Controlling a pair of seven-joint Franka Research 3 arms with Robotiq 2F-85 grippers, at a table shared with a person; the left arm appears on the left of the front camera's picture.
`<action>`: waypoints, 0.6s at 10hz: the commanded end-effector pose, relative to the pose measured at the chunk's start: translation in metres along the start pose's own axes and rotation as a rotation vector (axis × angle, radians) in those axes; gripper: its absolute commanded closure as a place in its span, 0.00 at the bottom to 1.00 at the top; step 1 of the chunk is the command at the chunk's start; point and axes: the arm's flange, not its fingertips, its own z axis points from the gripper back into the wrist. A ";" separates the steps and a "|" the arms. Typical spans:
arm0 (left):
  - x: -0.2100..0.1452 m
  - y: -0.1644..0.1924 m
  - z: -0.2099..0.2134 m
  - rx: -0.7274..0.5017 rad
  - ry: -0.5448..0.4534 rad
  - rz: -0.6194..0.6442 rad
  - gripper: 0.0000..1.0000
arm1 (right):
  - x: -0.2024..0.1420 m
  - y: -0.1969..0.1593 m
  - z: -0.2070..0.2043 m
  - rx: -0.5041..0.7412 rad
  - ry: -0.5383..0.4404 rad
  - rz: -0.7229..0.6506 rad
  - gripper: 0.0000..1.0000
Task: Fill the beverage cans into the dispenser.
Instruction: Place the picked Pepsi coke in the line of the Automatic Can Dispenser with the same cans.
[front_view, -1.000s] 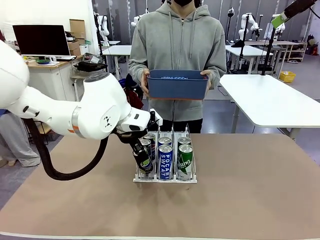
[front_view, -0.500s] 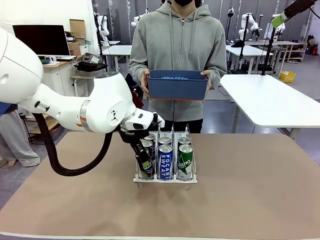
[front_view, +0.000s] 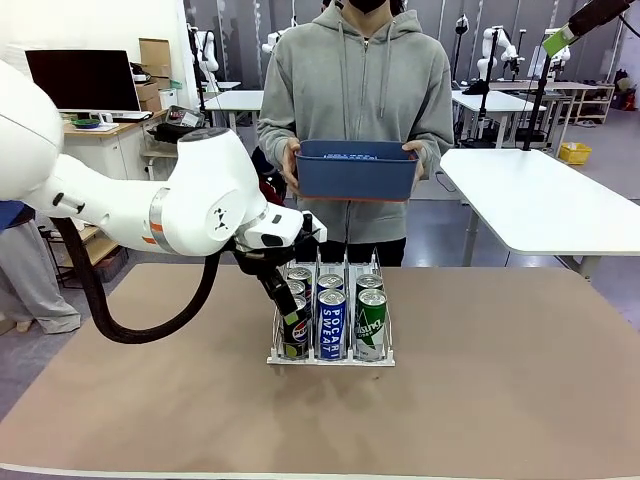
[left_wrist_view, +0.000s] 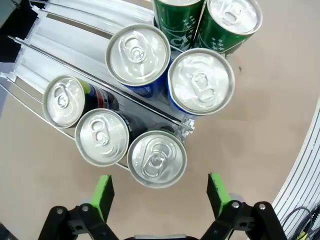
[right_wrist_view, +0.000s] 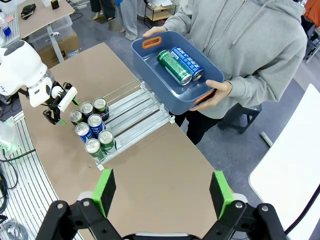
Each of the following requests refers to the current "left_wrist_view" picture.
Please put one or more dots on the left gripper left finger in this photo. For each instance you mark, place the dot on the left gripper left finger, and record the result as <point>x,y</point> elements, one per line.
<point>102,197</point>

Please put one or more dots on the green Chilsung cider can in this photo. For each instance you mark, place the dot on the green Chilsung cider can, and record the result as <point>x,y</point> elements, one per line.
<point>175,25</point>
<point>232,15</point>

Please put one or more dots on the silver can back left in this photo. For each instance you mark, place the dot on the silver can back left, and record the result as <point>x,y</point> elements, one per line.
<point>101,137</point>

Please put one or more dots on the blue Pocari Sweat can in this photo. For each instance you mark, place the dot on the blue Pocari Sweat can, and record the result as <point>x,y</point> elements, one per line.
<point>137,53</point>
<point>201,82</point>

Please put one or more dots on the white ribbed panel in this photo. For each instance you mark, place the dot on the white ribbed panel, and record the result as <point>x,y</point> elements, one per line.
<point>305,162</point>

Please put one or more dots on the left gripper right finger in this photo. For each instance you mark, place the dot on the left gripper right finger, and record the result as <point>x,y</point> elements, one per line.
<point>220,197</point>

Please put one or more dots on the black Pepsi can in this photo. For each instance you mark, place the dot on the black Pepsi can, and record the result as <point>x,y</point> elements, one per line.
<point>63,101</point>
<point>157,158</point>

